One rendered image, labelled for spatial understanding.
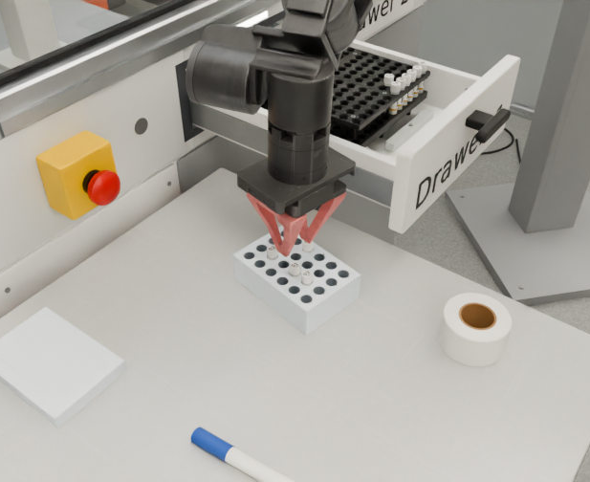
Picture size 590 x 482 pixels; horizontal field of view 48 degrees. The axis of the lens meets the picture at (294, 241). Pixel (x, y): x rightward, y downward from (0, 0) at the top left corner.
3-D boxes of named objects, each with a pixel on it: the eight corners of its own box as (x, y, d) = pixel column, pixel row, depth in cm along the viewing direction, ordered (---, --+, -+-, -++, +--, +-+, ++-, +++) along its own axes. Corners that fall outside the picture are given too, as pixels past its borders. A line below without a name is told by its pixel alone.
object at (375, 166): (490, 120, 92) (498, 80, 88) (395, 213, 76) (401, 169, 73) (264, 47, 110) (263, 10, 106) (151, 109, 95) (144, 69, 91)
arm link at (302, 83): (322, 76, 53) (343, 48, 58) (244, 60, 55) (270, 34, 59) (318, 149, 58) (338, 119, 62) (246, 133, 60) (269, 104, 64)
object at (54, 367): (127, 370, 68) (124, 360, 67) (58, 428, 63) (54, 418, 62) (49, 316, 74) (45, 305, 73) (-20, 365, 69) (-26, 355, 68)
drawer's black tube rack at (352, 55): (424, 113, 93) (430, 71, 89) (356, 171, 82) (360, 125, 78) (296, 70, 103) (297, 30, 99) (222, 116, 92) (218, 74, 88)
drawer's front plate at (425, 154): (504, 129, 93) (521, 55, 86) (401, 236, 76) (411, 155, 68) (492, 125, 94) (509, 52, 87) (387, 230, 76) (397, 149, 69)
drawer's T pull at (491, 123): (510, 119, 80) (512, 108, 79) (483, 145, 75) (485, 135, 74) (482, 109, 81) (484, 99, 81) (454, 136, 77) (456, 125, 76)
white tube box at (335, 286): (359, 297, 76) (360, 273, 74) (306, 336, 72) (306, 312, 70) (286, 246, 83) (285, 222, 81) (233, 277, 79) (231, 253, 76)
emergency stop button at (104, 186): (126, 196, 75) (120, 167, 73) (99, 214, 73) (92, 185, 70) (109, 187, 77) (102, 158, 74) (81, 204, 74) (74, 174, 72)
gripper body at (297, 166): (234, 188, 64) (232, 120, 59) (311, 151, 69) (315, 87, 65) (279, 221, 60) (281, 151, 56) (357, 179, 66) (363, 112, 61)
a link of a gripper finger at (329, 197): (249, 244, 70) (248, 170, 64) (298, 217, 74) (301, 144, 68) (293, 277, 66) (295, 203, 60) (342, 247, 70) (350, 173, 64)
